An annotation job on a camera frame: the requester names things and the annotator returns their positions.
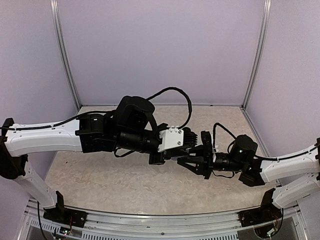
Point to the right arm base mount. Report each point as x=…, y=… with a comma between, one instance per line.
x=266, y=212

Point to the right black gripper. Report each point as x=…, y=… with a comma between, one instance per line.
x=201, y=162

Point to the left aluminium frame post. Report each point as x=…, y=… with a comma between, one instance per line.
x=54, y=5

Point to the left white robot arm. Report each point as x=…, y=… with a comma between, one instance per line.
x=131, y=126

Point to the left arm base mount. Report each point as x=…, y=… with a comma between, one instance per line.
x=63, y=215

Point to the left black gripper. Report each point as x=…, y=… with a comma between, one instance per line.
x=168, y=154

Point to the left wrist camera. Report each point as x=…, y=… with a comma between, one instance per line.
x=174, y=137

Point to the aluminium frame post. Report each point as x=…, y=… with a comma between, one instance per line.
x=258, y=53
x=54, y=5

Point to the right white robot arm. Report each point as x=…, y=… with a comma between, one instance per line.
x=257, y=171

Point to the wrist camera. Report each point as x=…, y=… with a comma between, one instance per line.
x=174, y=137
x=214, y=149

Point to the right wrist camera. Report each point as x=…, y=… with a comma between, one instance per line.
x=214, y=149

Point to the right aluminium frame post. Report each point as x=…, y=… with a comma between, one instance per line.
x=258, y=53

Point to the front aluminium rail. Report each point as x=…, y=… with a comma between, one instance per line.
x=102, y=225

